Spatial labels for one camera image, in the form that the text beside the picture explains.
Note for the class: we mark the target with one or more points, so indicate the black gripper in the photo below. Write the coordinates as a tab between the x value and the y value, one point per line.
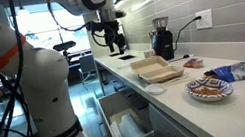
112	29

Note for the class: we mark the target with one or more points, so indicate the blue patterned paper bowl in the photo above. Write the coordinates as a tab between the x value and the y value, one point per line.
196	85

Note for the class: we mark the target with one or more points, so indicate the brown cereal flakes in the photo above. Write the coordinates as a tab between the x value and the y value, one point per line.
207	91

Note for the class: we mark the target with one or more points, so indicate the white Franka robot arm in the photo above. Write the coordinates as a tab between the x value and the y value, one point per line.
45	92

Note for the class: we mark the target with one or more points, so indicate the white printed paper cup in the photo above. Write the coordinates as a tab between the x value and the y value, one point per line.
148	54

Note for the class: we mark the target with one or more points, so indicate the grey chair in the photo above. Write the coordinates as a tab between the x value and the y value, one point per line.
87	66

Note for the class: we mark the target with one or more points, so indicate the black coffee grinder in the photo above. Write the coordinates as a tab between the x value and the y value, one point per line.
162	42

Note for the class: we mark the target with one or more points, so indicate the round white plastic lid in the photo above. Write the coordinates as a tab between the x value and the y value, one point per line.
155	88

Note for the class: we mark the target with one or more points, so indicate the small orange blue snack packet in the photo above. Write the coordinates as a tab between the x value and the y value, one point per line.
193	63

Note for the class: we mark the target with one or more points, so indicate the white paper roll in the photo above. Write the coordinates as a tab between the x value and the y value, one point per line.
132	127
117	135

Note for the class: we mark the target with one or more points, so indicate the orange chips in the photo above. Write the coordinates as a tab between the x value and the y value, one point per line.
211	77

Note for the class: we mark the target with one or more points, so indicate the blue chip bag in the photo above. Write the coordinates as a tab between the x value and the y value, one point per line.
234	71

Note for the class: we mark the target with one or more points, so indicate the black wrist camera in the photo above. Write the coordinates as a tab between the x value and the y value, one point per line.
96	25

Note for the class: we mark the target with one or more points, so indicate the black camera on tripod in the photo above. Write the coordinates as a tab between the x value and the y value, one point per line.
64	46

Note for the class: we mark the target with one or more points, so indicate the white double wall outlet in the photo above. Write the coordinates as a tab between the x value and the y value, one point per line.
204	19

